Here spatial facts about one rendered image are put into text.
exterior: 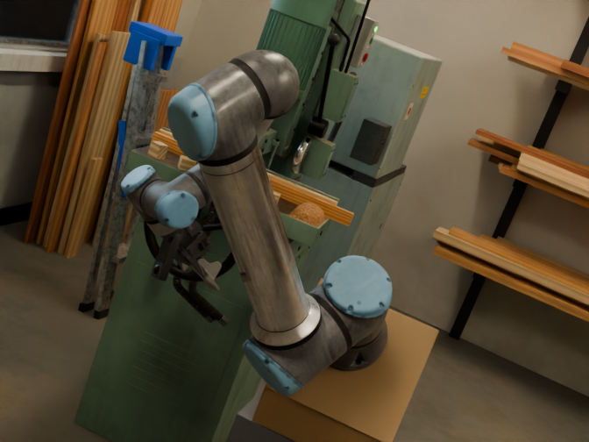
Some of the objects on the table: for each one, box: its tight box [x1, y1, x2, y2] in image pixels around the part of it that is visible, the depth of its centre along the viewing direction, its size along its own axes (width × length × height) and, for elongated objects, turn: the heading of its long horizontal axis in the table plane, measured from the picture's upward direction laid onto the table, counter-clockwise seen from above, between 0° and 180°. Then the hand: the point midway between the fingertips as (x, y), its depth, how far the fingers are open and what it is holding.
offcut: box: [147, 141, 168, 160], centre depth 256 cm, size 4×4×4 cm
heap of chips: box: [288, 203, 327, 227], centre depth 252 cm, size 9×14×4 cm, turn 116°
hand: (202, 282), depth 226 cm, fingers open, 14 cm apart
